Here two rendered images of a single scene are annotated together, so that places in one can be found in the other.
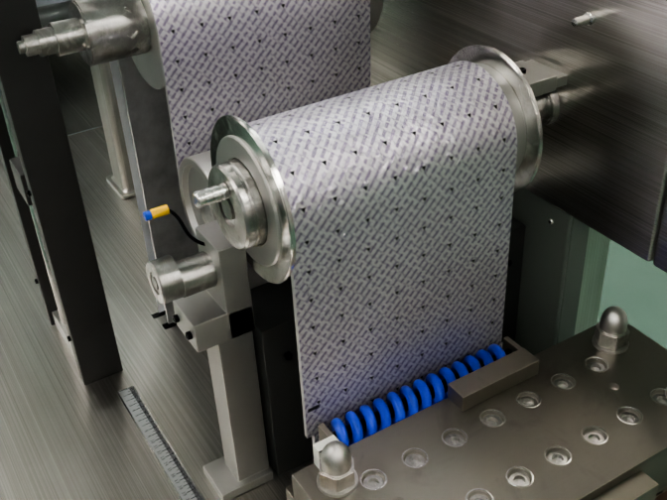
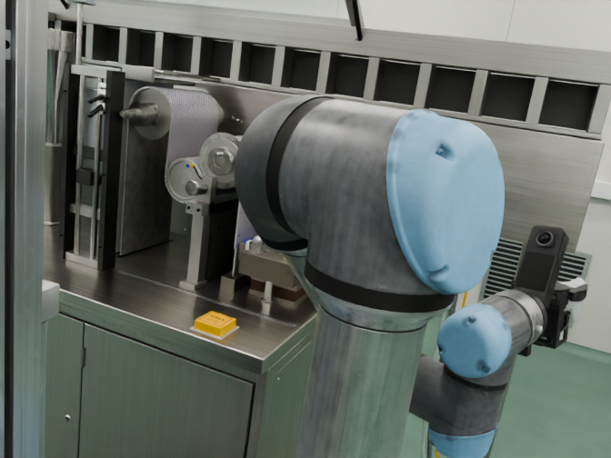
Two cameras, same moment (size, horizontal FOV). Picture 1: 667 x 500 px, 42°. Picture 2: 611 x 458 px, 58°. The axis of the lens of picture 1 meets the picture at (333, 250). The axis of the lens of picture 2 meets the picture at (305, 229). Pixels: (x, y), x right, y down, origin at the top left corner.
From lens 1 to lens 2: 1.04 m
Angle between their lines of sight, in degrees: 40
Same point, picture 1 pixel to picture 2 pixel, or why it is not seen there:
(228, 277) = (212, 188)
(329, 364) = (243, 219)
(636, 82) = not seen: hidden behind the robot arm
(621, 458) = not seen: hidden behind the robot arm
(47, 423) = (96, 280)
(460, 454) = not seen: hidden behind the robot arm
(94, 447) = (126, 283)
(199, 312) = (199, 203)
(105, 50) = (148, 119)
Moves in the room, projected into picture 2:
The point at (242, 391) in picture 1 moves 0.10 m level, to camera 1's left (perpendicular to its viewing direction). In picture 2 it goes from (205, 239) to (170, 242)
